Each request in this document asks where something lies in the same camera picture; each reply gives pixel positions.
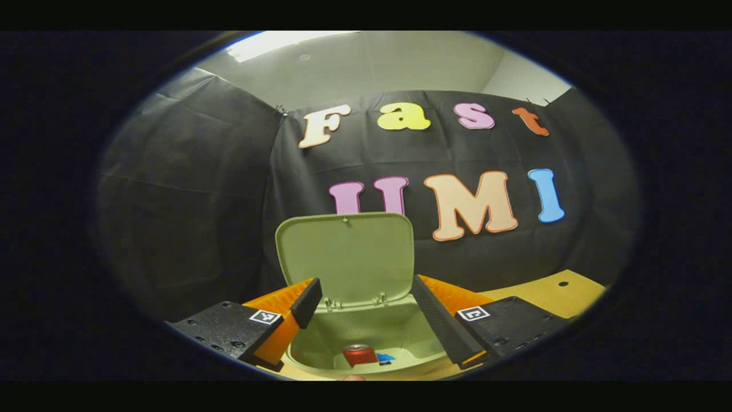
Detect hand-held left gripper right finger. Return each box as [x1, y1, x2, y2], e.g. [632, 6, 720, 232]
[412, 275, 572, 370]

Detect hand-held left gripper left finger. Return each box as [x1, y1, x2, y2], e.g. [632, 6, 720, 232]
[166, 278, 323, 373]

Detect green desktop garbage bin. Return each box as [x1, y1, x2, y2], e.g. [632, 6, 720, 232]
[276, 212, 452, 378]

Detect red pop can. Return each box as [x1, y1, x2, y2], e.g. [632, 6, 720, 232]
[342, 344, 379, 368]

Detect wooden desktop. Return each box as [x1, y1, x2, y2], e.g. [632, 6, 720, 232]
[260, 269, 607, 381]

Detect black backdrop cloth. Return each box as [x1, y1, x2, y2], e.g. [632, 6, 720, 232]
[97, 68, 638, 321]

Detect ceiling light panel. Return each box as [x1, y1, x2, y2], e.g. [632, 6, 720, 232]
[226, 31, 361, 62]

